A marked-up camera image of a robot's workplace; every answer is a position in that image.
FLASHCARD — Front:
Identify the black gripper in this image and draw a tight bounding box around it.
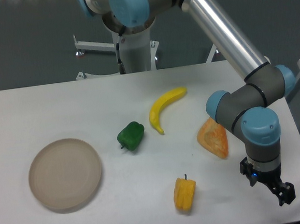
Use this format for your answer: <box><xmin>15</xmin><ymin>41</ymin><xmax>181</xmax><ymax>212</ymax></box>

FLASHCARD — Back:
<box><xmin>239</xmin><ymin>155</ymin><xmax>296</xmax><ymax>206</ymax></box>

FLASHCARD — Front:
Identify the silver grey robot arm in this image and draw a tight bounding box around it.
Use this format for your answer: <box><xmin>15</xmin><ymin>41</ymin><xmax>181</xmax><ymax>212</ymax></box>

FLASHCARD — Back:
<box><xmin>78</xmin><ymin>0</ymin><xmax>295</xmax><ymax>205</ymax></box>

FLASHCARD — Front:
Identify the yellow bell pepper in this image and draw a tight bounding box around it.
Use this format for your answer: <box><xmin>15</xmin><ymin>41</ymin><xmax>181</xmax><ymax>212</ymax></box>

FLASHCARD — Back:
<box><xmin>173</xmin><ymin>174</ymin><xmax>196</xmax><ymax>212</ymax></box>

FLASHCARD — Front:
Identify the green bell pepper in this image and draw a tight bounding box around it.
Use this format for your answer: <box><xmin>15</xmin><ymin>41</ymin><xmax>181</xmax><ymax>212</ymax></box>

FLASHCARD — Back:
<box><xmin>117</xmin><ymin>122</ymin><xmax>145</xmax><ymax>151</ymax></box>

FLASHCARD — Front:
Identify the orange pumpkin slice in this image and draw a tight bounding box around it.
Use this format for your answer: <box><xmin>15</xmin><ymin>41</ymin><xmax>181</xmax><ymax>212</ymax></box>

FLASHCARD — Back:
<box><xmin>197</xmin><ymin>117</ymin><xmax>229</xmax><ymax>159</ymax></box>

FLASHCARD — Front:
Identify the yellow banana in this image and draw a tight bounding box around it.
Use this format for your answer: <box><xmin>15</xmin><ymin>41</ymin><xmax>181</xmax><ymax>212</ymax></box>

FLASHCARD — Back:
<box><xmin>148</xmin><ymin>86</ymin><xmax>187</xmax><ymax>135</ymax></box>

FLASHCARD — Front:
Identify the beige round plate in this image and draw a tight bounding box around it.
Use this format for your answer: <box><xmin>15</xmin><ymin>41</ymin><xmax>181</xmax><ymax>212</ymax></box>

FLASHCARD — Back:
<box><xmin>28</xmin><ymin>138</ymin><xmax>103</xmax><ymax>213</ymax></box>

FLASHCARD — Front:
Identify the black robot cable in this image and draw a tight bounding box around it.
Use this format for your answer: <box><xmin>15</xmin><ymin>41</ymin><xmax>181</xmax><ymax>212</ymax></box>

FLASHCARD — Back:
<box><xmin>114</xmin><ymin>25</ymin><xmax>131</xmax><ymax>75</ymax></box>

